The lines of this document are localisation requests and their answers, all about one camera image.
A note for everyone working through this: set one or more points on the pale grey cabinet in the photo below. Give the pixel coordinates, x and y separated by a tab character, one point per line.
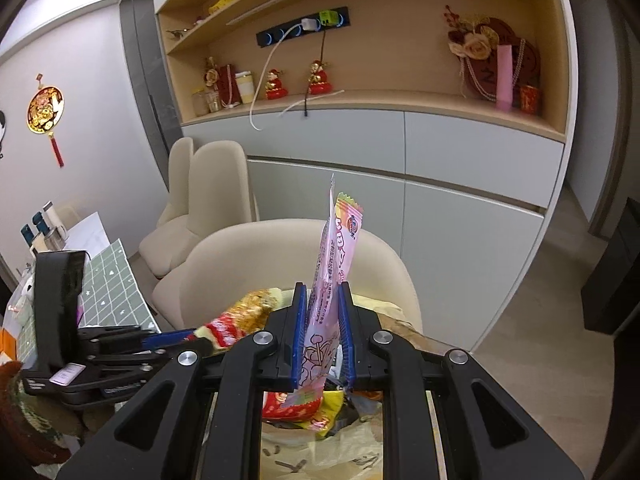
400	185

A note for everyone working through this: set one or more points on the wooden wall shelf unit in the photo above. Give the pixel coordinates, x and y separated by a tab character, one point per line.
400	60

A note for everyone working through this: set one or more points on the green charger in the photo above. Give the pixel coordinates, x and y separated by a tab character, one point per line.
328	17

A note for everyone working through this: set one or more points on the red gold snack bag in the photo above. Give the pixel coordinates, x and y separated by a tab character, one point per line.
290	407

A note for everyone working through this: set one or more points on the black furniture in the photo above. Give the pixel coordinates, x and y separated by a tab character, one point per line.
612	280

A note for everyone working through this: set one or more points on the beige upholstered chair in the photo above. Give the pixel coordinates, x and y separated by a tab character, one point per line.
220	195
180	180
260	255

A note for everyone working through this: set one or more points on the panda wall clock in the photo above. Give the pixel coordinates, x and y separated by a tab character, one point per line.
2	135

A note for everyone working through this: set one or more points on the yellow toy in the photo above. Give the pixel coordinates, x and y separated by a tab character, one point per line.
225	2

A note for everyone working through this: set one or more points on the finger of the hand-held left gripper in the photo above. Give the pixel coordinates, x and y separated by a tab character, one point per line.
125	361
165	338

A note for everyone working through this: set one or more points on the pink tall box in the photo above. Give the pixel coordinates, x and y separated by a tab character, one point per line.
505	77

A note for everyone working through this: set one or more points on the red flower gift box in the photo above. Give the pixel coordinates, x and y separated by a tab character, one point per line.
225	85

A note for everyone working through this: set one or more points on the small red cup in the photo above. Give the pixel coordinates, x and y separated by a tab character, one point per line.
530	99

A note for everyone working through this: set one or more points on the white thermos bottle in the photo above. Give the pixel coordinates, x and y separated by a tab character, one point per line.
50	214

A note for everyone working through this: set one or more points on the glass jar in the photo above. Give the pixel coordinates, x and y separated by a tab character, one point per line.
213	102
199	104

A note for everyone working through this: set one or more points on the black power strip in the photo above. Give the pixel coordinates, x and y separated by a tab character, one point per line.
280	35

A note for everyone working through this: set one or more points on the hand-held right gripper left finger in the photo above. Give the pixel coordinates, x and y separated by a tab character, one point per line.
298	335

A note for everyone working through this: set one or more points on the heart flower decoration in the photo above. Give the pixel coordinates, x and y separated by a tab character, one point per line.
480	55

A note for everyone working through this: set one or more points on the steel cup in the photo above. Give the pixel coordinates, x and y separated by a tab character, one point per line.
57	239

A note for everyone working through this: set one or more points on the red gold wall ornament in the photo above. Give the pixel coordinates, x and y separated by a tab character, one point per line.
44	110

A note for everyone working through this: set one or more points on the red doll figurine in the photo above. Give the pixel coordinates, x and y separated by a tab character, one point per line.
319	80
276	85

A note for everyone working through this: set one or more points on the pink snack packet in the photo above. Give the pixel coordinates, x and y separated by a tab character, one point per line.
330	280

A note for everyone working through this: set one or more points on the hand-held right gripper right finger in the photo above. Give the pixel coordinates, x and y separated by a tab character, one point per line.
345	340

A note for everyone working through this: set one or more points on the yellow red snack wrapper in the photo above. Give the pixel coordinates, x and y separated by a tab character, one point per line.
235	320

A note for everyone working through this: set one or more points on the beige tumbler cup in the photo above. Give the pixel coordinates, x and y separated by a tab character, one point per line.
245	89

